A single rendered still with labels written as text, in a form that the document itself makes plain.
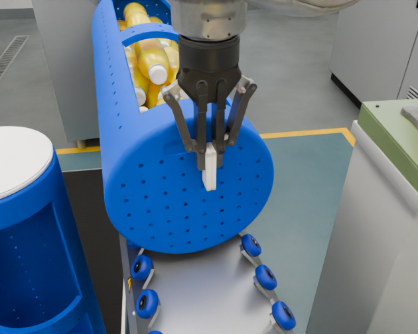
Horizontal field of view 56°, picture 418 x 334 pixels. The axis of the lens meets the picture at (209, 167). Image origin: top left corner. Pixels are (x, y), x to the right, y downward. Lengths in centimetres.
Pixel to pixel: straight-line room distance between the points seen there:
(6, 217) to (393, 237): 83
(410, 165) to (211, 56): 56
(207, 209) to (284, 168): 192
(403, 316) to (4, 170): 104
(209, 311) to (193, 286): 6
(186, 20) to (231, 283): 46
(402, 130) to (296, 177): 158
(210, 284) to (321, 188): 180
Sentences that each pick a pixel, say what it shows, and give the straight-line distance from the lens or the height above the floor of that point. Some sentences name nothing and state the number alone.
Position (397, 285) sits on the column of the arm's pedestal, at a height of 71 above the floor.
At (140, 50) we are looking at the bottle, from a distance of 97.
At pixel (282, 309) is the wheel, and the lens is 65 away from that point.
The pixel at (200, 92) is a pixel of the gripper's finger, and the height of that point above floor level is 129.
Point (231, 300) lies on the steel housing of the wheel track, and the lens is 72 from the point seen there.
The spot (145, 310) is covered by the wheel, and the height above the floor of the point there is 97.
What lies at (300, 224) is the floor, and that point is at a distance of 220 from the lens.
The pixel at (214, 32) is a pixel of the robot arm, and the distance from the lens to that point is 46.
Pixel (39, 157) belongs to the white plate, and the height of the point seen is 104.
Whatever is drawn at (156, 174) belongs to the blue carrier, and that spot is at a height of 115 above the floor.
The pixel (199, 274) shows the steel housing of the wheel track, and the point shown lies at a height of 93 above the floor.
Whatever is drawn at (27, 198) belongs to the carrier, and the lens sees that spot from 86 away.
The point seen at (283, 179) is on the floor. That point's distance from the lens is 249.
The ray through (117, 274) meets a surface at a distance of 178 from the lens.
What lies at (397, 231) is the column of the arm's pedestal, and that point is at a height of 87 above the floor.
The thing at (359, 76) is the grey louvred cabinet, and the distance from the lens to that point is 332.
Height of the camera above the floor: 152
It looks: 37 degrees down
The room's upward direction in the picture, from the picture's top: straight up
